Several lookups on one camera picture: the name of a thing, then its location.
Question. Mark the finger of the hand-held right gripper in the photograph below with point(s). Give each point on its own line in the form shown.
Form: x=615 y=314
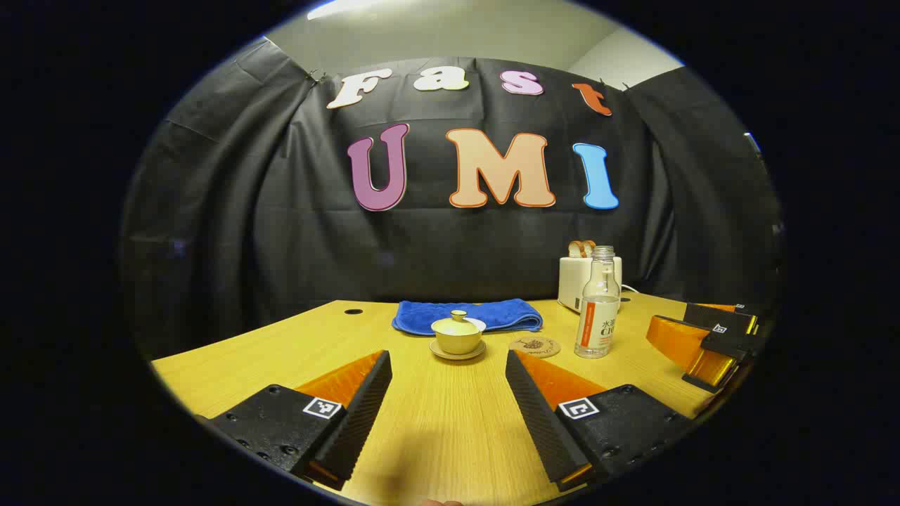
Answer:
x=675 y=344
x=710 y=316

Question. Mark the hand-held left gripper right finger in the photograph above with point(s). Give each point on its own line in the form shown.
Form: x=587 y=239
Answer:
x=538 y=422

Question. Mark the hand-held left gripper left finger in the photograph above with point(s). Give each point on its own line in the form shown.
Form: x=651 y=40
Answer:
x=358 y=414

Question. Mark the round cork coaster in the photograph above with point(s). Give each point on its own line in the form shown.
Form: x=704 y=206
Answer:
x=534 y=346

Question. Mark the clear water bottle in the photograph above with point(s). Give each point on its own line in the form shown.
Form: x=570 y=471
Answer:
x=598 y=316

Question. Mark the cream teacup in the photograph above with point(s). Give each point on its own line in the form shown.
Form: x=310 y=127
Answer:
x=458 y=341

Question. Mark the cream teacup lid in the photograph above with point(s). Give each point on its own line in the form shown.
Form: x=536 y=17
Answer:
x=457 y=323

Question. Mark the cream saucer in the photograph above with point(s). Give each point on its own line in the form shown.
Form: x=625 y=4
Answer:
x=457 y=353

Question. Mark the blue towel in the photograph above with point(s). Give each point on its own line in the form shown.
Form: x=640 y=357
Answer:
x=506 y=315

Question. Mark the cream toaster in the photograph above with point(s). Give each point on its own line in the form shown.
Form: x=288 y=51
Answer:
x=569 y=284

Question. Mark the black backdrop cloth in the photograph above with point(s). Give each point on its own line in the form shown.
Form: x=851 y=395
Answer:
x=267 y=232

